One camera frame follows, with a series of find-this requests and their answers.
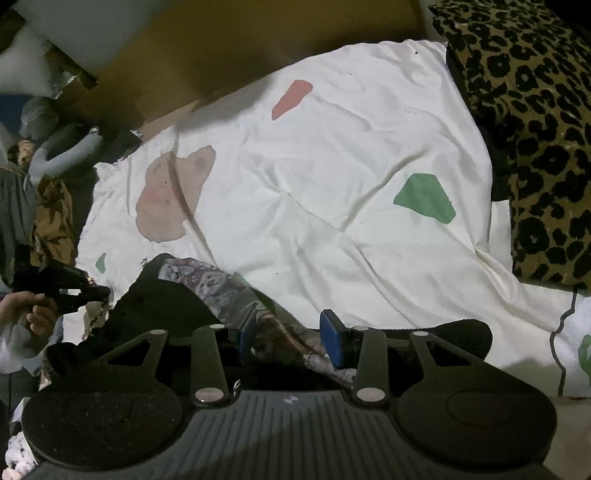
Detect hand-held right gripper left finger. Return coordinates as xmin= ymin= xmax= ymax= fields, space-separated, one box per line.
xmin=95 ymin=308 xmax=257 ymax=409

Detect leopard print garment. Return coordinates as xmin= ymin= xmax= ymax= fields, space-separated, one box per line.
xmin=427 ymin=0 xmax=591 ymax=291

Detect plain black garment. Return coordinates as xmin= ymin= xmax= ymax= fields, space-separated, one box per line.
xmin=90 ymin=124 xmax=141 ymax=164

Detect flat cardboard box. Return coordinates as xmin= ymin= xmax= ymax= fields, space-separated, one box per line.
xmin=46 ymin=0 xmax=435 ymax=139

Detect white patterned cloth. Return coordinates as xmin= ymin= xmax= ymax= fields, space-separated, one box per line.
xmin=7 ymin=434 xmax=38 ymax=480

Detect white pillow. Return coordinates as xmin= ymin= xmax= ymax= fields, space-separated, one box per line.
xmin=0 ymin=28 xmax=56 ymax=97

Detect silver foil bag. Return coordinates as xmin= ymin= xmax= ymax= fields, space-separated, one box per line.
xmin=48 ymin=69 xmax=86 ymax=100

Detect white bear printed blanket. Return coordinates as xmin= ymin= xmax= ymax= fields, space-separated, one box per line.
xmin=60 ymin=39 xmax=591 ymax=398

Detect black garment with floral lining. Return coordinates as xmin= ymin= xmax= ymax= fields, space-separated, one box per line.
xmin=44 ymin=253 xmax=494 ymax=393

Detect person's left hand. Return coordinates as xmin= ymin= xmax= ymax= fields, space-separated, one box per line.
xmin=0 ymin=292 xmax=58 ymax=352

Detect grey neck pillow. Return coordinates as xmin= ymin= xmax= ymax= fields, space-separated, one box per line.
xmin=21 ymin=97 xmax=105 ymax=185

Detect grey upright board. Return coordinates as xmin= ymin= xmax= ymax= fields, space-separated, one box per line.
xmin=14 ymin=0 xmax=153 ymax=70

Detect small doll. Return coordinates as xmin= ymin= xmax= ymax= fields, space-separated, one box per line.
xmin=7 ymin=141 xmax=35 ymax=167

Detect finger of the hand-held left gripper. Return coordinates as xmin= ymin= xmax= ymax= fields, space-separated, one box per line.
xmin=58 ymin=281 xmax=112 ymax=315

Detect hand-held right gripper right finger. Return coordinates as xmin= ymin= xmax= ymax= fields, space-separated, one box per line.
xmin=320 ymin=308 xmax=485 ymax=409

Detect brown fringed garment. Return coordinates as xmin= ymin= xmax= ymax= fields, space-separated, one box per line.
xmin=30 ymin=178 xmax=77 ymax=268

